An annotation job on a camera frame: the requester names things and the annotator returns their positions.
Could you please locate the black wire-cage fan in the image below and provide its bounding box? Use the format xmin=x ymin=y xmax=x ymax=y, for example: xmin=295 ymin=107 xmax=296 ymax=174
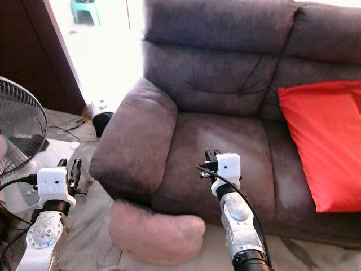
xmin=0 ymin=76 xmax=48 ymax=178

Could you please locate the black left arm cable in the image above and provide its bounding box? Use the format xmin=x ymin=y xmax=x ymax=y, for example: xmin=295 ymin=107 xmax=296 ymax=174
xmin=0 ymin=175 xmax=40 ymax=271

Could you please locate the pink fleece pillow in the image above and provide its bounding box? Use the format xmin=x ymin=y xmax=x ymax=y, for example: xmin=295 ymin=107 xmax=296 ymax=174
xmin=109 ymin=199 xmax=206 ymax=266

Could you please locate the dark wooden cabinet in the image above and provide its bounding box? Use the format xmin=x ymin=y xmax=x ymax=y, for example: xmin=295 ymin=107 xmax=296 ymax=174
xmin=0 ymin=0 xmax=85 ymax=116

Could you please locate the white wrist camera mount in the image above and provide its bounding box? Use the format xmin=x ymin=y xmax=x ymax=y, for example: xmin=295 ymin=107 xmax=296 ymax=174
xmin=210 ymin=153 xmax=242 ymax=197
xmin=37 ymin=167 xmax=77 ymax=208

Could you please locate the grey-purple fabric sofa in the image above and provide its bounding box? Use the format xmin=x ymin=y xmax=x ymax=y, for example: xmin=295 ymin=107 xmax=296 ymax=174
xmin=89 ymin=0 xmax=361 ymax=249

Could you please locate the green plastic stool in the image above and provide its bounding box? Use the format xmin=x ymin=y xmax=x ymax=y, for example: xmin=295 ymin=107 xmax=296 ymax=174
xmin=71 ymin=0 xmax=101 ymax=27

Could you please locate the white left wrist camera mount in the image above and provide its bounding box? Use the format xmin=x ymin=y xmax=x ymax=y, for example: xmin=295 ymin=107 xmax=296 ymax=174
xmin=37 ymin=167 xmax=77 ymax=208

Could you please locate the small white appliance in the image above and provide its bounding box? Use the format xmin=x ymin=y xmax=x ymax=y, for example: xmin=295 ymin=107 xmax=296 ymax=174
xmin=89 ymin=99 xmax=111 ymax=116

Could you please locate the red pillow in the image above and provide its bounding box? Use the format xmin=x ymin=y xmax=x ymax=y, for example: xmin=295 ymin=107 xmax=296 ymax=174
xmin=278 ymin=80 xmax=361 ymax=213

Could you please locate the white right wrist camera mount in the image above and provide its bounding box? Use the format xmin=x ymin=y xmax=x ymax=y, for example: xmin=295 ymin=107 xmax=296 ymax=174
xmin=210 ymin=153 xmax=242 ymax=197

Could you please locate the thin black floor cable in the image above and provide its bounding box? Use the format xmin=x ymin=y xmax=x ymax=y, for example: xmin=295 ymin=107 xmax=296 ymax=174
xmin=45 ymin=124 xmax=86 ymax=142

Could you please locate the black round appliance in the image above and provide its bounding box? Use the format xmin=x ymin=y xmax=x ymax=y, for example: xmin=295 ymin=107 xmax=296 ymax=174
xmin=92 ymin=112 xmax=115 ymax=137

